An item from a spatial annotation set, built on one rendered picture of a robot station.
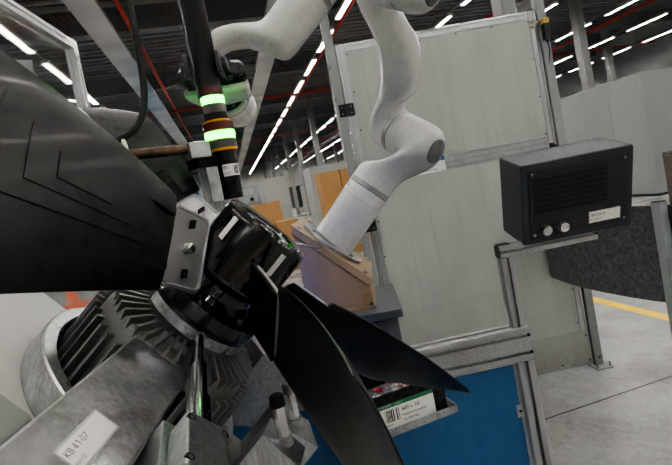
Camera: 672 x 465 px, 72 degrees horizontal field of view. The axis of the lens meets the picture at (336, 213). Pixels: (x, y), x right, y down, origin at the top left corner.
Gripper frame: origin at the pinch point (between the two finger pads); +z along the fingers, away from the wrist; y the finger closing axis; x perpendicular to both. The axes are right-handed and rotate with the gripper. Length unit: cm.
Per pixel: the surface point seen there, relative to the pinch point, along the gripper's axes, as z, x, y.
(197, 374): 24.8, -35.9, 2.6
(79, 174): 28.5, -15.8, 7.6
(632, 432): -117, -146, -127
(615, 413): -132, -146, -130
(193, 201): 4.2, -19.0, 4.5
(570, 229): -33, -40, -68
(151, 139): -2.9, -8.4, 10.4
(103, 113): -3.9, -3.0, 16.9
